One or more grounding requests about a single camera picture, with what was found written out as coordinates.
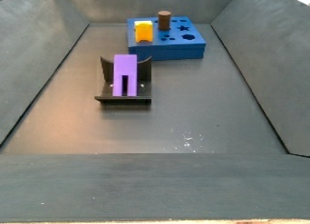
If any purple double-square slotted block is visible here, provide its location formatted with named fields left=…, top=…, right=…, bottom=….
left=113, top=54, right=137, bottom=96

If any blue shape-sorting board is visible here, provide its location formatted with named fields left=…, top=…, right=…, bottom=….
left=127, top=16, right=206, bottom=61

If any black curved holder stand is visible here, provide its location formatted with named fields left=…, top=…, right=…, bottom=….
left=95, top=57, right=151, bottom=103

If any yellow arch block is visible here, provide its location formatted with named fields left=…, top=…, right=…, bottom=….
left=135, top=20, right=153, bottom=43

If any brown cylinder peg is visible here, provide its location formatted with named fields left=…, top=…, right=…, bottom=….
left=158, top=11, right=171, bottom=31

